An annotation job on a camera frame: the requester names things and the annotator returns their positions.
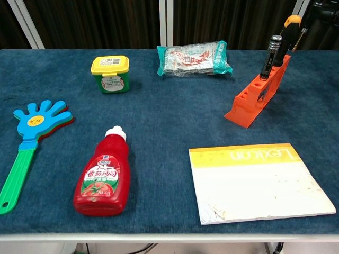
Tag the blue hand clapper toy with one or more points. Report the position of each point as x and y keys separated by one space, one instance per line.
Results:
x=39 y=119

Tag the red ketchup bottle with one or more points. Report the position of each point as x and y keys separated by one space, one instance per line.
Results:
x=103 y=180

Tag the yellow white Lexicon book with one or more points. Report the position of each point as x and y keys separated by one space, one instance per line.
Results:
x=254 y=185

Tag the white table leg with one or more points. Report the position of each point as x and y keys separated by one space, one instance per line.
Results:
x=270 y=248
x=70 y=248

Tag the silver-capped black screwdriver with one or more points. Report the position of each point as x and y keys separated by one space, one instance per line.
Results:
x=268 y=62

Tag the white metal frame post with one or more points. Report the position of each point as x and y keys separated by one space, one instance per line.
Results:
x=301 y=6
x=166 y=23
x=26 y=23

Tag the teal snack packet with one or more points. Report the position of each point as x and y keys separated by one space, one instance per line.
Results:
x=190 y=59

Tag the orange-capped black screwdriver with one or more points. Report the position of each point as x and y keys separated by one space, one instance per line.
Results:
x=284 y=45

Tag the blue table cloth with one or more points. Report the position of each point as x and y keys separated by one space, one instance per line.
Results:
x=164 y=119

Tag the yellow-lidded green container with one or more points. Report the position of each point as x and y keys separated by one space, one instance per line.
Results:
x=111 y=79

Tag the orange tool holder rack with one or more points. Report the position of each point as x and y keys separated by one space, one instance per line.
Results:
x=246 y=112

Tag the black pleated curtain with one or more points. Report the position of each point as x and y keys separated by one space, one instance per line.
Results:
x=106 y=23

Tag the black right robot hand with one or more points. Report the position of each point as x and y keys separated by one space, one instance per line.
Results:
x=320 y=13

